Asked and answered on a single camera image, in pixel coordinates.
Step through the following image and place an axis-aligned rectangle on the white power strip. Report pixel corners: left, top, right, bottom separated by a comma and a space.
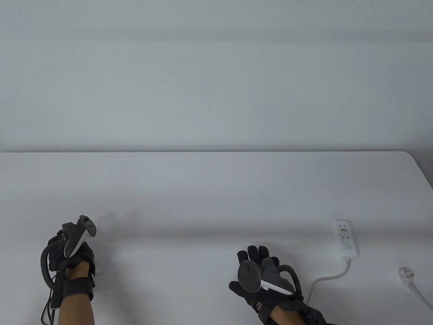
331, 219, 359, 261

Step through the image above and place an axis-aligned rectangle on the white power strip cord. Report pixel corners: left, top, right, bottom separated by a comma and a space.
303, 257, 352, 302

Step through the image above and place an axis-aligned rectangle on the dark grey glove cable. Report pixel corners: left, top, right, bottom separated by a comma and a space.
279, 265, 305, 302
40, 241, 58, 290

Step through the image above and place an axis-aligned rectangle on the grey and white controller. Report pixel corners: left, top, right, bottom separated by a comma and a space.
237, 259, 293, 295
63, 215, 97, 259

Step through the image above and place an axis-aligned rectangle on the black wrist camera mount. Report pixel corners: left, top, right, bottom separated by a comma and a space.
296, 301, 329, 325
51, 273, 95, 308

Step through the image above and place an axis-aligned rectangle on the person's left forearm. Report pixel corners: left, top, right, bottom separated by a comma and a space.
58, 262, 95, 325

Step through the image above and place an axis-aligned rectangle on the person's right forearm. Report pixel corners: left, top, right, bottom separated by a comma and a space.
269, 304, 300, 325

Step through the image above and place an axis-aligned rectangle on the white wall plug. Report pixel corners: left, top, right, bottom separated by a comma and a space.
398, 266, 433, 310

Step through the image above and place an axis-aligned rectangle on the person's right hand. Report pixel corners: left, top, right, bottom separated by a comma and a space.
229, 245, 304, 310

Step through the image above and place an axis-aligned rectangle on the person's left hand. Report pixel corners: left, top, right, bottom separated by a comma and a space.
47, 222, 97, 280

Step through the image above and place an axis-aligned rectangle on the black power adapter cable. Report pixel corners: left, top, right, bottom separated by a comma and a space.
41, 288, 57, 325

